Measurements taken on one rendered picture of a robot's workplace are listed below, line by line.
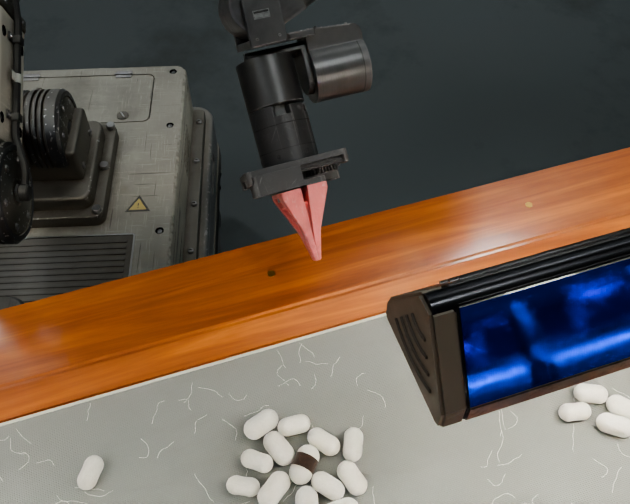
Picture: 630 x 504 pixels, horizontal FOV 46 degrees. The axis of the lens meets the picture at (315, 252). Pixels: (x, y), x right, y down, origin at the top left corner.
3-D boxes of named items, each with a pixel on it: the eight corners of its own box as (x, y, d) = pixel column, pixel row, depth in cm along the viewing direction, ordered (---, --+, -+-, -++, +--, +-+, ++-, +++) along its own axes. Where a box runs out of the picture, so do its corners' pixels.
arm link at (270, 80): (230, 63, 75) (236, 48, 69) (294, 49, 76) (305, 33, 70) (248, 130, 75) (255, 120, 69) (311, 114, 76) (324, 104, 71)
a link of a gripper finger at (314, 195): (347, 254, 71) (321, 159, 70) (275, 274, 70) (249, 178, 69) (332, 253, 78) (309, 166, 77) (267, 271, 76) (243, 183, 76)
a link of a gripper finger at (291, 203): (370, 247, 71) (345, 153, 71) (300, 267, 70) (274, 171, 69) (354, 247, 78) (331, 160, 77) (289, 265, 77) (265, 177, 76)
